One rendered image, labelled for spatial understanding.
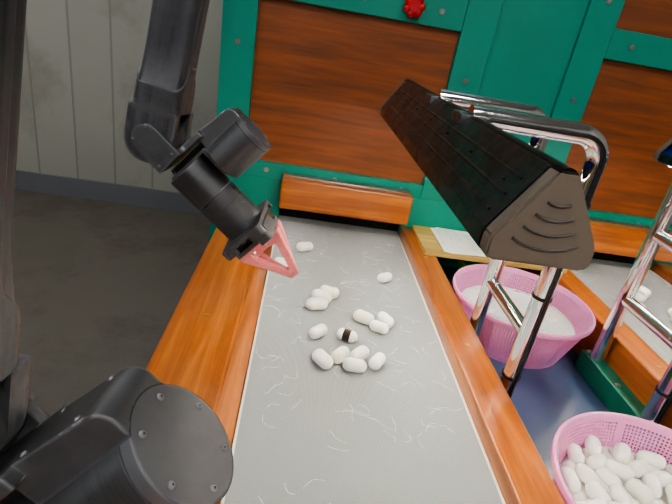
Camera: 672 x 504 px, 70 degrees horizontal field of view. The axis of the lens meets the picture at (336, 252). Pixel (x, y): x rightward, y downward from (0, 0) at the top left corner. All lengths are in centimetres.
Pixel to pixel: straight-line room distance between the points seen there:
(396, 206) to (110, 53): 227
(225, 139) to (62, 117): 268
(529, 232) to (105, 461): 28
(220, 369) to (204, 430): 39
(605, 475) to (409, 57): 84
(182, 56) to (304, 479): 48
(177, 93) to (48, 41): 262
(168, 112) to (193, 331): 29
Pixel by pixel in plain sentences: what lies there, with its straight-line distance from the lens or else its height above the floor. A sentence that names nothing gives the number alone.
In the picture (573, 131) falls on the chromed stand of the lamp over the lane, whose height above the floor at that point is 111.
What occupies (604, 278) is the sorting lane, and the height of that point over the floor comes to 74.
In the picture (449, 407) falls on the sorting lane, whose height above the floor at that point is 74.
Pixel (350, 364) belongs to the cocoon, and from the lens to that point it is 68.
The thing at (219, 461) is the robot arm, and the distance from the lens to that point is 24.
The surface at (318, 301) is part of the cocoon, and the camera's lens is 80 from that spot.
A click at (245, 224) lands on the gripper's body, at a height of 93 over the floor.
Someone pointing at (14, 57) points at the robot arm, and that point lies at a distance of 22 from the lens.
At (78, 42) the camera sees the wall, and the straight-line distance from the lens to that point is 314.
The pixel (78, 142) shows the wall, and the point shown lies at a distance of 325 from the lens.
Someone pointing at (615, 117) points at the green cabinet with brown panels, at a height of 110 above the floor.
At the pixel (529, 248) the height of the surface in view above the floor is 105.
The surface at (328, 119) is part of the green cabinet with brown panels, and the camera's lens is 111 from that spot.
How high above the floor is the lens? 117
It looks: 24 degrees down
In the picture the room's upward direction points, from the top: 10 degrees clockwise
